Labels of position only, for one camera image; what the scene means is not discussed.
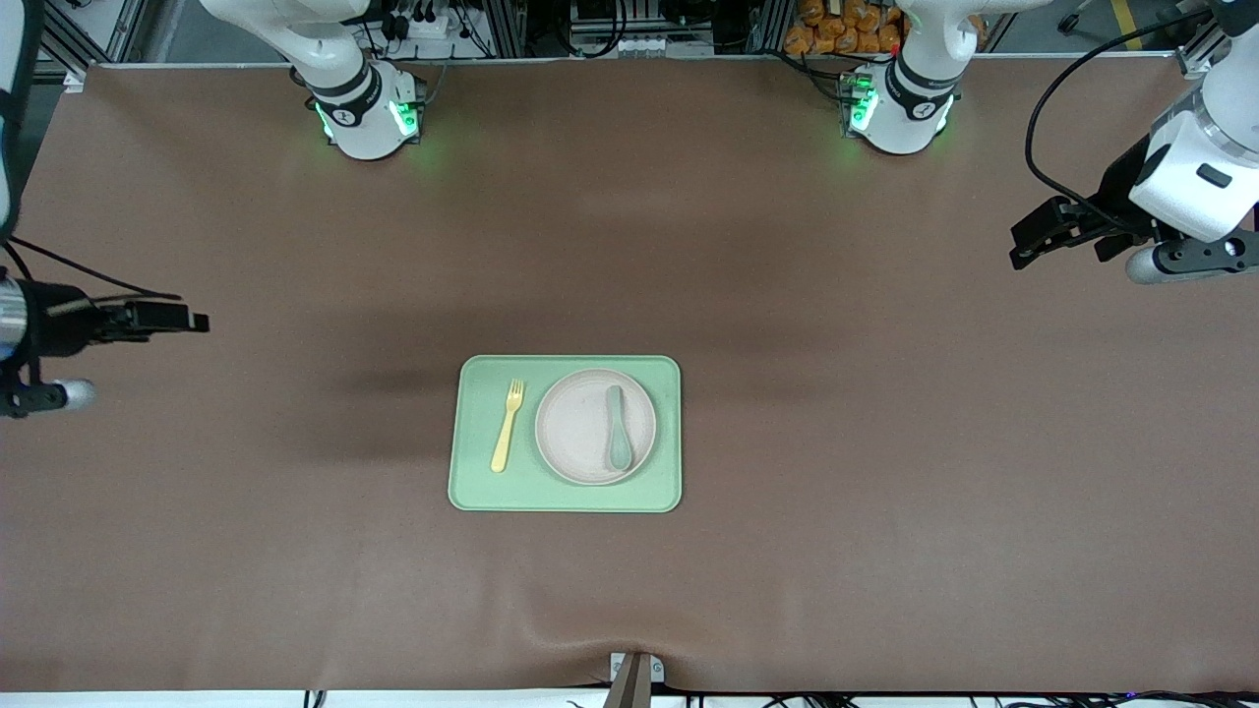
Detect beige round plate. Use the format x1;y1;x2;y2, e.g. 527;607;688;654
535;369;657;487

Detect brown mounting post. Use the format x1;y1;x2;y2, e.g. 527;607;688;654
602;653;654;708

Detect yellow plastic fork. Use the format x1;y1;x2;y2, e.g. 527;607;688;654
490;379;527;474

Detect aluminium frame strut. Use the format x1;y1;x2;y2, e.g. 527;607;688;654
39;0;149;94

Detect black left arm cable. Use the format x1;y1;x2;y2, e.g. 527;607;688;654
1025;8;1221;232

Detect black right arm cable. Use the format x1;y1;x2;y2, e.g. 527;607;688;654
0;236;183;301

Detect white power strip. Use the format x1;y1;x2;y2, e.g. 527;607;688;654
379;8;473;42

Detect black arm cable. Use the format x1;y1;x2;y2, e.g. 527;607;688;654
0;236;183;301
1025;8;1221;232

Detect brown table mat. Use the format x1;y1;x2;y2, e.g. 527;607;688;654
0;54;1259;694

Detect light green rectangular tray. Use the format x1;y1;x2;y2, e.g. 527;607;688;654
448;355;683;514

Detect orange snack packets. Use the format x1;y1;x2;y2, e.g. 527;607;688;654
784;0;908;56

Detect grey metal bracket plate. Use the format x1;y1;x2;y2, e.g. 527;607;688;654
609;651;666;685

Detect green plastic spoon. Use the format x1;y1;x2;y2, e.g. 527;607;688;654
605;384;633;471

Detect aluminium frame rail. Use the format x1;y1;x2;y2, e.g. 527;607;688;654
1175;0;1259;99

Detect aluminium frame post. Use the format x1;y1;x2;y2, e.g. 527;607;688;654
748;0;796;55
482;0;527;58

